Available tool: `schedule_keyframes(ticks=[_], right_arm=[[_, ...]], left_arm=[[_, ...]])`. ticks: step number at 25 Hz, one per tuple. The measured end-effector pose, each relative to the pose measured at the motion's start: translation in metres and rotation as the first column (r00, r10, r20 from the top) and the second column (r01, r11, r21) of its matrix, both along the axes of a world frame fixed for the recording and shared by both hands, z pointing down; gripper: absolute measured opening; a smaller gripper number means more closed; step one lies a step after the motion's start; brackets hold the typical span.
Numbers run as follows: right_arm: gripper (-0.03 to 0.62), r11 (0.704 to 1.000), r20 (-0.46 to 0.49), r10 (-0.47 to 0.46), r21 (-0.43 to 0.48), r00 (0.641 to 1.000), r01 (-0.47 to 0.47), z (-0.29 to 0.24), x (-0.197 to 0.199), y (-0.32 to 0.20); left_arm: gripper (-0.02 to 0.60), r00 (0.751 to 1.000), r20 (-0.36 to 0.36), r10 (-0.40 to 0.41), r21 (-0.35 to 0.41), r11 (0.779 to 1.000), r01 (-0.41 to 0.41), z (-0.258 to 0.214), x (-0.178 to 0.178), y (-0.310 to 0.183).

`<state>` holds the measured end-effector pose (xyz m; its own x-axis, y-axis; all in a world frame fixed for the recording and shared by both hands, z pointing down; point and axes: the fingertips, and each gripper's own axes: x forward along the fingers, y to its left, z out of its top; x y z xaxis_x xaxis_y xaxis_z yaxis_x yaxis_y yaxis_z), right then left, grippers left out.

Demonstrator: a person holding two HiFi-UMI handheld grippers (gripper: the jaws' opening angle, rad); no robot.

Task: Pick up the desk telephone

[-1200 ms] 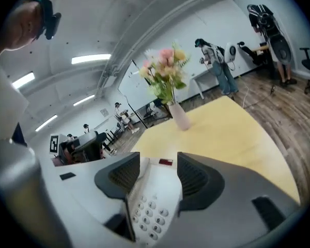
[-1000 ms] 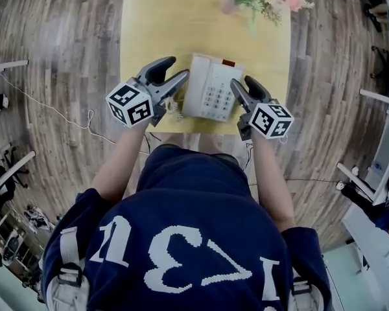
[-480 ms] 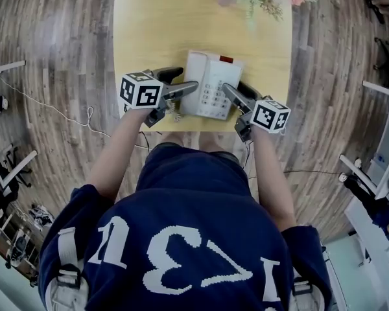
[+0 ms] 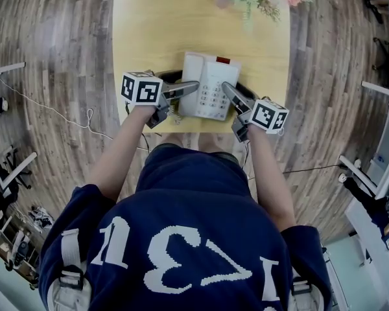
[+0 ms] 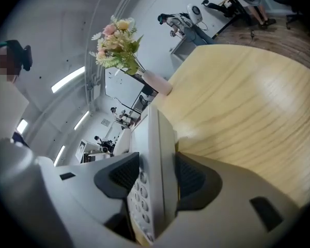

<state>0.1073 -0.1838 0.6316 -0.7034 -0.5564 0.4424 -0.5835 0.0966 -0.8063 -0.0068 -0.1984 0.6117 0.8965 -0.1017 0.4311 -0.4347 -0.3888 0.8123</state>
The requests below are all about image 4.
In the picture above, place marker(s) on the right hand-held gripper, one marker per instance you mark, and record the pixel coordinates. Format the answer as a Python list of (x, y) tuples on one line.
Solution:
[(267, 117)]

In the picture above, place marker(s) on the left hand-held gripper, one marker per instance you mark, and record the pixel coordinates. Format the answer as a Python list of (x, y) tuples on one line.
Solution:
[(141, 89)]

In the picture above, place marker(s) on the white telephone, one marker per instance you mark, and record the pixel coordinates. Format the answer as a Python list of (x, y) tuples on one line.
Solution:
[(210, 73)]

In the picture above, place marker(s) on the person's left forearm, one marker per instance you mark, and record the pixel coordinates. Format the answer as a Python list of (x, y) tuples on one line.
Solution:
[(123, 154)]

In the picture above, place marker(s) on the person's right forearm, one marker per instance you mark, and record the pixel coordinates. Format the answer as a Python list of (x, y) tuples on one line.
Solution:
[(269, 180)]

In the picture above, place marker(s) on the person's leg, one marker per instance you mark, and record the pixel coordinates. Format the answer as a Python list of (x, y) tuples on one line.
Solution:
[(217, 142), (181, 139)]

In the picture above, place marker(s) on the person's dark shorts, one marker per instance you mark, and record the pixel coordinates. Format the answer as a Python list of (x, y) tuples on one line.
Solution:
[(163, 147)]

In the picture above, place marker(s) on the person's navy printed shirt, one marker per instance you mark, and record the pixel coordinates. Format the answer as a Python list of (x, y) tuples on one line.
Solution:
[(188, 225)]

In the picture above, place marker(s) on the black office chair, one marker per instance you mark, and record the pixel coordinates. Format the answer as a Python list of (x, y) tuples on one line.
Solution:
[(385, 60)]

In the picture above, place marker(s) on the white desk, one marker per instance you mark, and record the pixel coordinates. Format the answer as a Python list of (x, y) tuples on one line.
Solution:
[(385, 134)]

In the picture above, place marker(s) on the black and white sneakers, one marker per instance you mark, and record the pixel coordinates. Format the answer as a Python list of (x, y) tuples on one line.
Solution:
[(40, 215)]

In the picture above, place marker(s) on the white desk frame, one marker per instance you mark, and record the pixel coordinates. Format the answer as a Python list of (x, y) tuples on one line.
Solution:
[(6, 173)]

